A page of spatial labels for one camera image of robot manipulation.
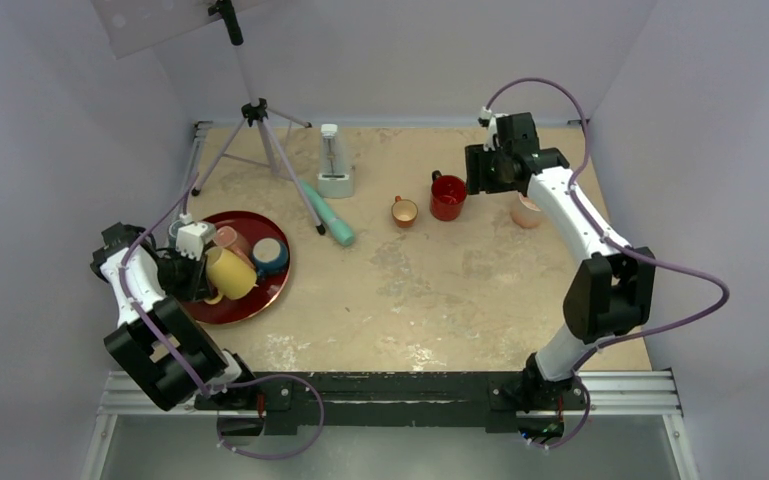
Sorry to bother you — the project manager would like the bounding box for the yellow mug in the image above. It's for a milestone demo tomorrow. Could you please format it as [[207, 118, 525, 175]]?
[[203, 247, 258, 305]]

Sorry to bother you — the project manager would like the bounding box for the light pink mug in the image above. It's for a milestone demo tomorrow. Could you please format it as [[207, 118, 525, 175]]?
[[510, 193, 544, 229]]

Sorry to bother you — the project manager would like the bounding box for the red mug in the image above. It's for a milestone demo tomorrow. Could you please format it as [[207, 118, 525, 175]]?
[[429, 170, 467, 222]]

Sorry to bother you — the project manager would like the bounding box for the salmon mug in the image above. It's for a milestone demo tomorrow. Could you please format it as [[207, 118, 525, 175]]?
[[214, 225, 254, 267]]

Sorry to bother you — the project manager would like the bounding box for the blue white mug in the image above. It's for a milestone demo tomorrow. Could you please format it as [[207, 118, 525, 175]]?
[[251, 237, 290, 277]]

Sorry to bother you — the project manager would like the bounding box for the small orange mug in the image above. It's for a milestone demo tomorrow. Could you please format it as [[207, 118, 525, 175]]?
[[391, 196, 419, 229]]

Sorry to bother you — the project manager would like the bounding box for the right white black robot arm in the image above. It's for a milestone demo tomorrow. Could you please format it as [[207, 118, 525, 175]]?
[[465, 108, 654, 407]]

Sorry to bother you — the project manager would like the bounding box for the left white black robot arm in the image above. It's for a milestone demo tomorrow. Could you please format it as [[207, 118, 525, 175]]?
[[90, 223, 264, 411]]

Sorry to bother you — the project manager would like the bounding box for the dark grey mug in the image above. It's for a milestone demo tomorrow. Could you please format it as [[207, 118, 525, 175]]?
[[167, 219, 185, 249]]

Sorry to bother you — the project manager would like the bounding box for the red round tray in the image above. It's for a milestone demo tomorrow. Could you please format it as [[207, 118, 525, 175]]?
[[182, 211, 291, 325]]

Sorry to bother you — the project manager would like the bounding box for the white metronome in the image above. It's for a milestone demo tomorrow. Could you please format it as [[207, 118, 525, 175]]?
[[317, 124, 355, 199]]

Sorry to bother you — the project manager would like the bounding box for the silver tripod stand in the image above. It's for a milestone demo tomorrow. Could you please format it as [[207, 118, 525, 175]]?
[[190, 1, 326, 236]]

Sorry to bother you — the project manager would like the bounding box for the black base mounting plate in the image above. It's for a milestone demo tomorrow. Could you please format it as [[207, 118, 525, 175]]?
[[194, 371, 587, 439]]

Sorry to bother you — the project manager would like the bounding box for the white perforated board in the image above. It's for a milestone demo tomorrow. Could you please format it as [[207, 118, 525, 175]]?
[[89, 0, 273, 61]]

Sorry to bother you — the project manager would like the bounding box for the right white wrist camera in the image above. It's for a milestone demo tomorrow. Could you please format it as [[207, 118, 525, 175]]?
[[478, 107, 504, 152]]

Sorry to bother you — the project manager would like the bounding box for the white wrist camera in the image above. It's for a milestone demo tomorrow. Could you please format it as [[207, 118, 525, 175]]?
[[478, 107, 504, 152], [174, 221, 216, 260]]

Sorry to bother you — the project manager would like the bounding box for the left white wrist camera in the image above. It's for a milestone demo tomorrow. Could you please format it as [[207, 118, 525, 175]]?
[[174, 221, 216, 260]]

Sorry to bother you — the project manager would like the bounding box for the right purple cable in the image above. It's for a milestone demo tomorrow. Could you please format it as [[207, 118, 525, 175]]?
[[479, 77, 732, 452]]

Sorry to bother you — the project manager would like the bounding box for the aluminium frame rail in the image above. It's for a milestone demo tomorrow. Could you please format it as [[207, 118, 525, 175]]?
[[81, 371, 698, 479]]

